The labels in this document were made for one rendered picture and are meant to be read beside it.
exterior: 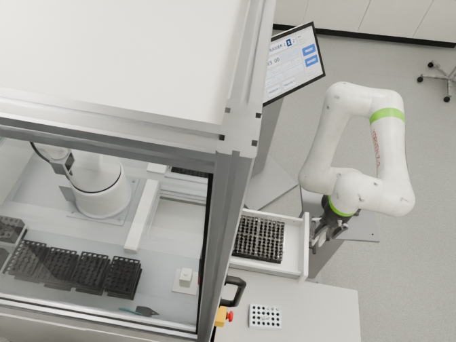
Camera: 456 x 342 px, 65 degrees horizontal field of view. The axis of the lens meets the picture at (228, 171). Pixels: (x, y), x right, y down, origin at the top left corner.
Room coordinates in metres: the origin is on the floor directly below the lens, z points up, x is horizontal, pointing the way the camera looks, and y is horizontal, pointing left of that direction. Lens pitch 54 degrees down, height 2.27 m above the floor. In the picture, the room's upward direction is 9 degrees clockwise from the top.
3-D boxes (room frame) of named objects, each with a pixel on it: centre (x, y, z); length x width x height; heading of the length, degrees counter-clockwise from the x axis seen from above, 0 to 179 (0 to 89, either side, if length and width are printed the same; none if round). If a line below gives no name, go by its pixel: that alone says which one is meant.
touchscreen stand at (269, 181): (1.64, -0.21, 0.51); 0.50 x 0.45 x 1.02; 44
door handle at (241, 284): (0.26, -0.05, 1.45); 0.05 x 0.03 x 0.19; 89
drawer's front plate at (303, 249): (0.68, -0.36, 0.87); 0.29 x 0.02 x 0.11; 179
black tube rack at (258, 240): (0.69, -0.16, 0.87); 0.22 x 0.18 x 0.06; 89
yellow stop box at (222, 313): (0.36, -0.05, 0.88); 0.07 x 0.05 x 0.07; 179
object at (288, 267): (0.69, -0.16, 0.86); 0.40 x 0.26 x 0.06; 89
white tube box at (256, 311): (0.40, -0.24, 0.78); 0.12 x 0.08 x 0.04; 94
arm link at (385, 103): (1.04, -0.54, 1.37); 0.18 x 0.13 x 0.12; 176
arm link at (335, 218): (0.65, -0.38, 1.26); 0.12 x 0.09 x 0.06; 178
